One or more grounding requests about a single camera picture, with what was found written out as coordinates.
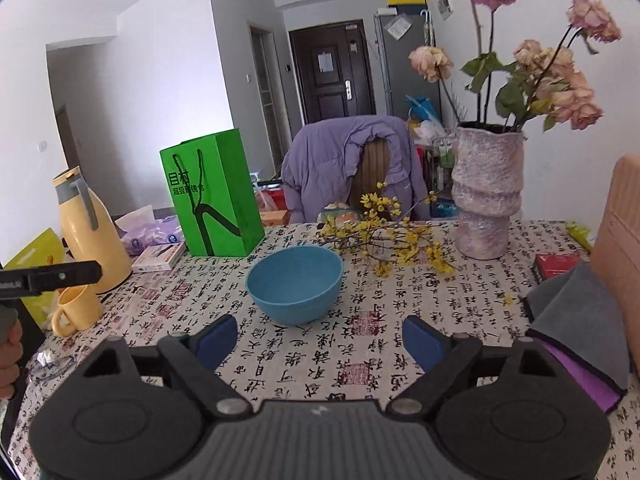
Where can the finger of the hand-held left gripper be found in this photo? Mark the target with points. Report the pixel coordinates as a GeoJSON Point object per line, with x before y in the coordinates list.
{"type": "Point", "coordinates": [60, 276]}

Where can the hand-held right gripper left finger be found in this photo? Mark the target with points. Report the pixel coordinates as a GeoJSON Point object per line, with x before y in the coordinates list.
{"type": "Point", "coordinates": [217, 342]}

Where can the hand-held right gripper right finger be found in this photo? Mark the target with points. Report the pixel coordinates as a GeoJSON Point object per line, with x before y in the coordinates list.
{"type": "Point", "coordinates": [425, 345]}

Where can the blue bowl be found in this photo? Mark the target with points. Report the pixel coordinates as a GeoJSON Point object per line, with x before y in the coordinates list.
{"type": "Point", "coordinates": [295, 285]}

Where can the person's left hand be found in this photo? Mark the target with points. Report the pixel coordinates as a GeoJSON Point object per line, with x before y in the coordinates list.
{"type": "Point", "coordinates": [11, 365]}

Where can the yellow-green packet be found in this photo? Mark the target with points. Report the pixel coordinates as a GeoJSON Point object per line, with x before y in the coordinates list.
{"type": "Point", "coordinates": [35, 255]}

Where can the yellow mug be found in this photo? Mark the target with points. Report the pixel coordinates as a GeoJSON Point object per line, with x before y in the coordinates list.
{"type": "Point", "coordinates": [77, 310]}

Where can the yellow thermos jug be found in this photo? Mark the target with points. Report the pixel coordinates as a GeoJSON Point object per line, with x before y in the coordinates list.
{"type": "Point", "coordinates": [92, 240]}

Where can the purple tissue pack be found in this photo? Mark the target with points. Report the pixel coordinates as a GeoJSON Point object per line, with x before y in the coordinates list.
{"type": "Point", "coordinates": [152, 237]}

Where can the small white box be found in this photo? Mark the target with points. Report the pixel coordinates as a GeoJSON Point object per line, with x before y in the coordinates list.
{"type": "Point", "coordinates": [160, 257]}

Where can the printed tablecloth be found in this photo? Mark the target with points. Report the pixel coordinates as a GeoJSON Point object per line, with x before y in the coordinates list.
{"type": "Point", "coordinates": [320, 360]}

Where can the yellow flower branch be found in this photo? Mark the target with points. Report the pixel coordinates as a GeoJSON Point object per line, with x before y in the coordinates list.
{"type": "Point", "coordinates": [390, 240]}

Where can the green paper bag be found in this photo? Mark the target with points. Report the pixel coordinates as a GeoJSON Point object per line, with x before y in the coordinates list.
{"type": "Point", "coordinates": [215, 195]}

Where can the red box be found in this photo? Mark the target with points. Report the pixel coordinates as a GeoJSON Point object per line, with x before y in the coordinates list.
{"type": "Point", "coordinates": [555, 267]}

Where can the grey cloth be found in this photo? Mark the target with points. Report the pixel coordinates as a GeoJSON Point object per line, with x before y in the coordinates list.
{"type": "Point", "coordinates": [585, 325]}

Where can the pink white ceramic vase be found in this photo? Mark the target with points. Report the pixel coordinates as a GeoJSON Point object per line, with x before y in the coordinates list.
{"type": "Point", "coordinates": [487, 195]}

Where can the purple cloth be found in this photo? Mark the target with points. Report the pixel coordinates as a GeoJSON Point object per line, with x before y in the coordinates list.
{"type": "Point", "coordinates": [585, 377]}

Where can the wooden chair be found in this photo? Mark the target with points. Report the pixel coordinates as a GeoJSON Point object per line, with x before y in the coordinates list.
{"type": "Point", "coordinates": [372, 170]}

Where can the lime green packet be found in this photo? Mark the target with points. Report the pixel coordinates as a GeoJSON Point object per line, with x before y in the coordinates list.
{"type": "Point", "coordinates": [580, 237]}

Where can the purple puffer jacket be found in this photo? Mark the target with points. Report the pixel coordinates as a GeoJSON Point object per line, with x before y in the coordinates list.
{"type": "Point", "coordinates": [325, 170]}

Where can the blue plastic bag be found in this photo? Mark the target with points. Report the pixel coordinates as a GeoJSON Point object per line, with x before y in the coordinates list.
{"type": "Point", "coordinates": [422, 107]}

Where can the grey refrigerator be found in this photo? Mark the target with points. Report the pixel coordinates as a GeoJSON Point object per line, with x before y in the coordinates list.
{"type": "Point", "coordinates": [405, 60]}

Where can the dark brown door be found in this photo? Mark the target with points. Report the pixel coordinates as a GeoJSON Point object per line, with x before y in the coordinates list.
{"type": "Point", "coordinates": [330, 75]}

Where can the dried pink roses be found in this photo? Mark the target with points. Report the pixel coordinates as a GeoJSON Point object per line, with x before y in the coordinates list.
{"type": "Point", "coordinates": [565, 80]}

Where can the yellow box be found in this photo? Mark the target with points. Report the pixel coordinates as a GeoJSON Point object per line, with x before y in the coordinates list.
{"type": "Point", "coordinates": [406, 1]}

